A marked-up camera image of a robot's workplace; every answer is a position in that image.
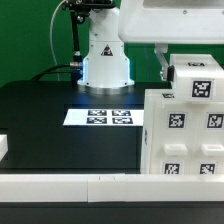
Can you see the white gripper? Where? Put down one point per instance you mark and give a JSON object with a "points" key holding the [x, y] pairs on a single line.
{"points": [[171, 22]]}

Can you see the white block with two tags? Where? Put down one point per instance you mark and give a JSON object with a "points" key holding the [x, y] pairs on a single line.
{"points": [[197, 77]]}

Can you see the white panel with tag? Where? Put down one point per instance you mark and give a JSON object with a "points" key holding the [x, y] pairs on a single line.
{"points": [[172, 139]]}

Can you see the white door panel with knob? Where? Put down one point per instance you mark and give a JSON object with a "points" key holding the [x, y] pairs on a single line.
{"points": [[208, 156]]}

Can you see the white cabinet body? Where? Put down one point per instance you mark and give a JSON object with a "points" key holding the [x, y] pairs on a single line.
{"points": [[153, 99]]}

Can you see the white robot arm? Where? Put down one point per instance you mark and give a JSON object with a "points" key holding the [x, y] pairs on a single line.
{"points": [[106, 67]]}

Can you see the white tag base sheet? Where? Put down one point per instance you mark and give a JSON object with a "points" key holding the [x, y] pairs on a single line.
{"points": [[103, 117]]}

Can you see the white front fence bar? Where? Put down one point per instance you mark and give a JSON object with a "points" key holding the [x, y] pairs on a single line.
{"points": [[110, 188]]}

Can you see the white fence bar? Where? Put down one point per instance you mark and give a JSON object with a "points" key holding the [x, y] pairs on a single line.
{"points": [[110, 188], [3, 146]]}

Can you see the white left fence bar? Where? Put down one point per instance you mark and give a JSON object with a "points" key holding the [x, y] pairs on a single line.
{"points": [[3, 146]]}

